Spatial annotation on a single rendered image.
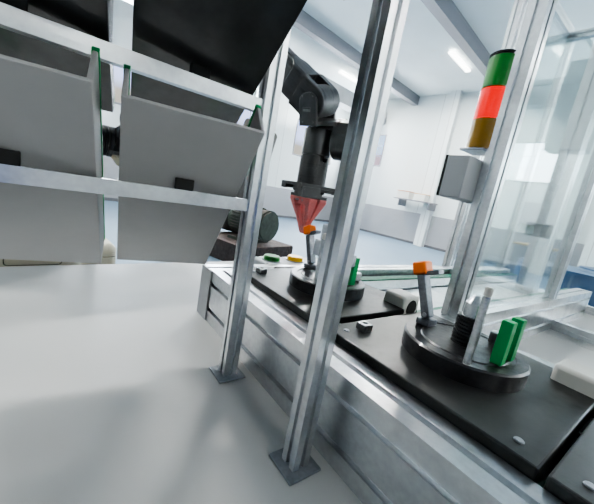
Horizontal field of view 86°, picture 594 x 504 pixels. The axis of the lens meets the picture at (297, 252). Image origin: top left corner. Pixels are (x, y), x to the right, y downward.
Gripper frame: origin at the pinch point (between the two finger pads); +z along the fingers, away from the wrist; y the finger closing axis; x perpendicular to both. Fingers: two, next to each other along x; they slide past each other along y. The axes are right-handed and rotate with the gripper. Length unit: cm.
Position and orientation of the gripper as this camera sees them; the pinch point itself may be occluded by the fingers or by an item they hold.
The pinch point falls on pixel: (302, 229)
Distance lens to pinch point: 66.0
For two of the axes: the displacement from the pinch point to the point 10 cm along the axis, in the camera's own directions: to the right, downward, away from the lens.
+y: 8.0, 0.2, 6.0
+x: -5.8, -2.5, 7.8
